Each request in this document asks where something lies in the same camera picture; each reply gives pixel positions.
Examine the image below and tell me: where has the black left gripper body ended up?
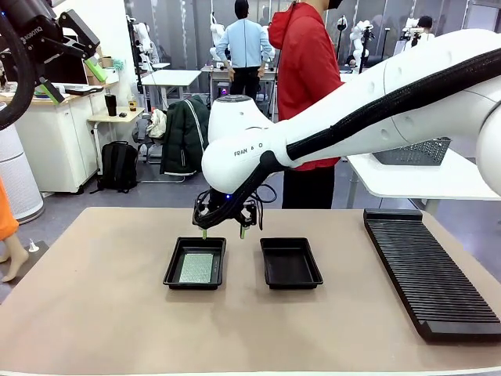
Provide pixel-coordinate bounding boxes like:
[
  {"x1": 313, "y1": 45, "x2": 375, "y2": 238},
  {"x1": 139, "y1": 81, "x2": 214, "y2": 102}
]
[{"x1": 5, "y1": 0, "x2": 63, "y2": 66}]

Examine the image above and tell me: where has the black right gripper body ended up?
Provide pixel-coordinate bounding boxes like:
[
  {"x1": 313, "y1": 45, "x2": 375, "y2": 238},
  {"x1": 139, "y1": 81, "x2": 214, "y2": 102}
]
[{"x1": 195, "y1": 187, "x2": 260, "y2": 226}]

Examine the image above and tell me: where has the black ESD tray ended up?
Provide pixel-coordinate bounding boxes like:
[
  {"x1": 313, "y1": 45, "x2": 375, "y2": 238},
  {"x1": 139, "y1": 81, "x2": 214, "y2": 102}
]
[
  {"x1": 259, "y1": 237, "x2": 324, "y2": 291},
  {"x1": 162, "y1": 236, "x2": 228, "y2": 291}
]

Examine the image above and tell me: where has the green circuit board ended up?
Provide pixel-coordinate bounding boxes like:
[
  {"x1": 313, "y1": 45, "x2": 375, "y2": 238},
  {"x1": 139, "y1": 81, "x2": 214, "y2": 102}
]
[{"x1": 178, "y1": 252, "x2": 215, "y2": 284}]

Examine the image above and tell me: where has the black computer monitor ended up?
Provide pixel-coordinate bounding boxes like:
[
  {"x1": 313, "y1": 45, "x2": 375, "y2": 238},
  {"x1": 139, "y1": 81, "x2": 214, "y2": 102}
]
[{"x1": 42, "y1": 50, "x2": 89, "y2": 85}]

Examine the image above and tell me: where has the black keyboard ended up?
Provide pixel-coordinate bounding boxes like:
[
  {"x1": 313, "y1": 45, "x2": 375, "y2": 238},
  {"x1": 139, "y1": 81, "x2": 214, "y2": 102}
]
[{"x1": 64, "y1": 85, "x2": 105, "y2": 96}]

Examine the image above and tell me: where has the small wooden side desk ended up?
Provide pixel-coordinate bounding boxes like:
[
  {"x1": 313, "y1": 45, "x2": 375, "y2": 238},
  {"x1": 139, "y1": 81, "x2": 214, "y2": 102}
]
[{"x1": 86, "y1": 106, "x2": 146, "y2": 173}]

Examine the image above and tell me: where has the dark green padded jacket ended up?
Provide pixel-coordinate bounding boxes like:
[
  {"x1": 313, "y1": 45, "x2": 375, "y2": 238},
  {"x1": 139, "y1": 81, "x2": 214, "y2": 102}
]
[{"x1": 159, "y1": 95, "x2": 214, "y2": 176}]

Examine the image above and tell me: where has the white cylindrical air purifier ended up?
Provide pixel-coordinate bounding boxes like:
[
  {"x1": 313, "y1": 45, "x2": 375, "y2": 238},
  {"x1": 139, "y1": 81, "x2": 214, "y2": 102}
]
[{"x1": 0, "y1": 101, "x2": 45, "y2": 225}]

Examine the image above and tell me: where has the white background desk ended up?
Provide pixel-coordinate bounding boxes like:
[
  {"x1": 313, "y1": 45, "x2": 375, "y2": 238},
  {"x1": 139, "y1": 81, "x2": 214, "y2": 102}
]
[{"x1": 140, "y1": 69, "x2": 203, "y2": 111}]

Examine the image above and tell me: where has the white cloth bag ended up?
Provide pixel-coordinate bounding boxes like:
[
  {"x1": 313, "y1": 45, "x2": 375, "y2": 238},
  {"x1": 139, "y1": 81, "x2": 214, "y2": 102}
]
[{"x1": 148, "y1": 108, "x2": 169, "y2": 139}]

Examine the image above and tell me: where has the grey background workbench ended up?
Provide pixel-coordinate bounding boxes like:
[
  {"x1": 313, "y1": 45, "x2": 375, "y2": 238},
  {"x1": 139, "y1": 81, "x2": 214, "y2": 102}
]
[{"x1": 200, "y1": 64, "x2": 279, "y2": 109}]

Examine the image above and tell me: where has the orange garment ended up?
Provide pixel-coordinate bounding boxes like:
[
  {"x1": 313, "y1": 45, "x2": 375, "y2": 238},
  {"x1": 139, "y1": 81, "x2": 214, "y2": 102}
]
[{"x1": 0, "y1": 178, "x2": 20, "y2": 242}]

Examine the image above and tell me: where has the person in light blue shirt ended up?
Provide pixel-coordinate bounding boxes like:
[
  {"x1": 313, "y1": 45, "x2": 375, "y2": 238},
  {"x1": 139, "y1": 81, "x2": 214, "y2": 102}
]
[{"x1": 214, "y1": 0, "x2": 276, "y2": 103}]

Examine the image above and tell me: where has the person in red jacket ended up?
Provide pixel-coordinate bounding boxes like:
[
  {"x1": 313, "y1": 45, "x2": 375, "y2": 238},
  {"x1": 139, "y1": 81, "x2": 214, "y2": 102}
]
[{"x1": 268, "y1": 0, "x2": 346, "y2": 210}]

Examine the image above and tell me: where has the mannequin foot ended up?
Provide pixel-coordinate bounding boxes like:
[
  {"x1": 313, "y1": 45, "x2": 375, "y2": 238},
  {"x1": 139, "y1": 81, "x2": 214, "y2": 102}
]
[{"x1": 0, "y1": 233, "x2": 31, "y2": 284}]

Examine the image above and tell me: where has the black slotted board rack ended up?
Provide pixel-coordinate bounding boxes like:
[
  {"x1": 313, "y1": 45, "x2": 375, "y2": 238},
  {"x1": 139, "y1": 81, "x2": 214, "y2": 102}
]
[{"x1": 362, "y1": 208, "x2": 501, "y2": 345}]

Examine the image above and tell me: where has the grey plastic mesh basket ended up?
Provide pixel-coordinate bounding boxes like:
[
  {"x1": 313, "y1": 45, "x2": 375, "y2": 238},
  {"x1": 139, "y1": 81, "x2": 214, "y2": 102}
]
[{"x1": 371, "y1": 136, "x2": 452, "y2": 166}]

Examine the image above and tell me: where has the person in white hoodie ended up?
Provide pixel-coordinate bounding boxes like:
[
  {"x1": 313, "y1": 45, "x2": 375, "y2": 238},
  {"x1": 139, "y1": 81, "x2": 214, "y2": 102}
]
[{"x1": 406, "y1": 15, "x2": 436, "y2": 42}]

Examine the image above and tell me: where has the left arm black cable sleeve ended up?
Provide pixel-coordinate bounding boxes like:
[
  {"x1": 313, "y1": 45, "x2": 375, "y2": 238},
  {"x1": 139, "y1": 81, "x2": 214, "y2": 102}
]
[{"x1": 0, "y1": 15, "x2": 36, "y2": 132}]

